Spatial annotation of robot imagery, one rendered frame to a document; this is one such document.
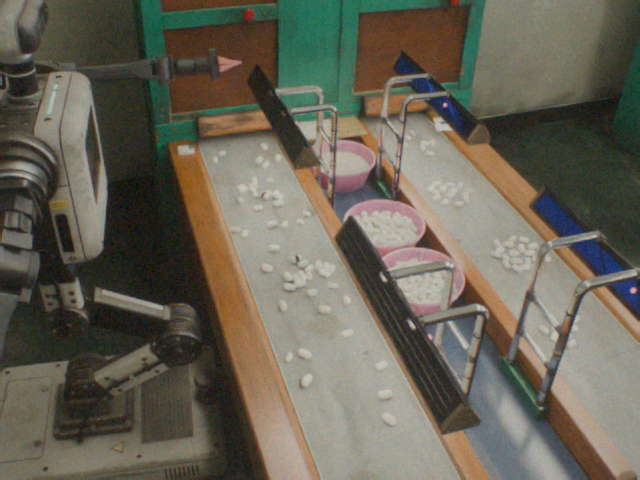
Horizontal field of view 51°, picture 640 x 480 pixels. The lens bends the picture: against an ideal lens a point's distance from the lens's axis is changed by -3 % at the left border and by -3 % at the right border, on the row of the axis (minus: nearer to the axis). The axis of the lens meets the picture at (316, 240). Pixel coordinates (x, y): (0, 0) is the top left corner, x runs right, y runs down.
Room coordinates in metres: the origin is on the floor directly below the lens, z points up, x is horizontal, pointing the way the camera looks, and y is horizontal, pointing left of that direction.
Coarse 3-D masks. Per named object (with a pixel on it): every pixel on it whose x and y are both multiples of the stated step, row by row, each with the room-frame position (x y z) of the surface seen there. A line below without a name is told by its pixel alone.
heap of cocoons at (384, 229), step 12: (372, 216) 1.94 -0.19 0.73; (384, 216) 1.93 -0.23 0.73; (396, 216) 1.92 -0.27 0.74; (372, 228) 1.85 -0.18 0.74; (384, 228) 1.86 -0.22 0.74; (396, 228) 1.87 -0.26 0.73; (408, 228) 1.87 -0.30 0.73; (372, 240) 1.78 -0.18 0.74; (384, 240) 1.79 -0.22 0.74; (396, 240) 1.79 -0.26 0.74; (408, 240) 1.79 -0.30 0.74
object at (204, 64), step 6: (210, 48) 2.08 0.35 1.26; (210, 54) 2.06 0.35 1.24; (192, 60) 2.07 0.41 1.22; (198, 60) 2.05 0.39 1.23; (204, 60) 2.06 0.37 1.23; (210, 60) 2.05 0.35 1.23; (198, 66) 2.04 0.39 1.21; (204, 66) 2.05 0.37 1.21; (210, 66) 2.05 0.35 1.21; (198, 72) 2.04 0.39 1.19; (204, 72) 2.05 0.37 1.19; (210, 72) 2.05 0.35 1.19
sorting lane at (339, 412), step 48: (240, 144) 2.39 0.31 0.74; (288, 192) 2.05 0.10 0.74; (240, 240) 1.76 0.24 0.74; (288, 240) 1.77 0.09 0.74; (336, 288) 1.54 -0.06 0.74; (288, 336) 1.34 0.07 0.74; (336, 336) 1.35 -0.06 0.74; (288, 384) 1.17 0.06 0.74; (336, 384) 1.17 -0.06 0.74; (384, 384) 1.18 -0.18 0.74; (336, 432) 1.02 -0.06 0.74; (384, 432) 1.03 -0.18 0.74; (432, 432) 1.03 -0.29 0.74
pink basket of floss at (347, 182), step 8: (344, 144) 2.39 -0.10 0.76; (352, 144) 2.38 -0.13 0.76; (360, 144) 2.37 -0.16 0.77; (352, 152) 2.37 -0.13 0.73; (360, 152) 2.35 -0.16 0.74; (368, 152) 2.33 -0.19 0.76; (368, 160) 2.31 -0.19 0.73; (312, 168) 2.18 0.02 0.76; (368, 168) 2.19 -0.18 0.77; (336, 176) 2.14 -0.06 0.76; (344, 176) 2.13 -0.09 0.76; (352, 176) 2.14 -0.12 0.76; (360, 176) 2.17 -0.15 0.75; (336, 184) 2.15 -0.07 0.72; (344, 184) 2.15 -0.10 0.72; (352, 184) 2.16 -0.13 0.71; (360, 184) 2.19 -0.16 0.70
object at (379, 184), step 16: (400, 80) 2.21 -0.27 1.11; (416, 80) 2.23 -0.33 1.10; (384, 96) 2.20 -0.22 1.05; (416, 96) 2.07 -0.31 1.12; (432, 96) 2.09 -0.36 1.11; (448, 96) 2.10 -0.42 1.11; (384, 112) 2.20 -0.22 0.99; (400, 112) 2.06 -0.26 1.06; (384, 128) 2.20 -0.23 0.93; (400, 128) 2.06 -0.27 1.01; (384, 144) 2.20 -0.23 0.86; (400, 144) 2.06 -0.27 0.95; (400, 160) 2.05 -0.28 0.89; (384, 192) 2.12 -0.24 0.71
